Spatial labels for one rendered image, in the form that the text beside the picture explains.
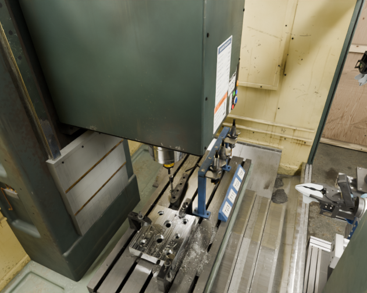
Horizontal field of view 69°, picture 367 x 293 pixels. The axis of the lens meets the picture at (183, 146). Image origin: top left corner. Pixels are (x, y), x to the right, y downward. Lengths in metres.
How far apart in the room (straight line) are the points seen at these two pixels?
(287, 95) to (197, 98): 1.23
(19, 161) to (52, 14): 0.56
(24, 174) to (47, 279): 0.83
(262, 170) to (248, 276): 0.84
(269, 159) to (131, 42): 1.57
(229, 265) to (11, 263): 1.23
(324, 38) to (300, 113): 0.50
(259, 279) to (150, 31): 1.31
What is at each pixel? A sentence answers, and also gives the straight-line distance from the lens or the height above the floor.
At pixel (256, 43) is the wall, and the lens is 1.90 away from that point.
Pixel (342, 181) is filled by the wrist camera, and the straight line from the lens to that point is 1.03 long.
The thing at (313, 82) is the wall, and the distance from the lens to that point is 1.94.
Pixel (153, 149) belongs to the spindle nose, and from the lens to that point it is 1.08.
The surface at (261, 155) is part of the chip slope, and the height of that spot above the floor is 0.83.
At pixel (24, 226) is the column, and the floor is 0.96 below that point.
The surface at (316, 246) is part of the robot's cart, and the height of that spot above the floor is 0.23.
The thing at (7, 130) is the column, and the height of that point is 1.62.
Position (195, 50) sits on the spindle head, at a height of 1.91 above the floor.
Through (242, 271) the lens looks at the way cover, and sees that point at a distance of 1.61.
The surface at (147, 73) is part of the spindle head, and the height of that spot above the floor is 1.82.
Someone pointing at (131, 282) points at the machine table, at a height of 0.90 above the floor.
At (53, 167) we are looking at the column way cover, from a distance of 1.28.
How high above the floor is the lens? 2.12
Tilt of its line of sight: 35 degrees down
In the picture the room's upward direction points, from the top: 2 degrees counter-clockwise
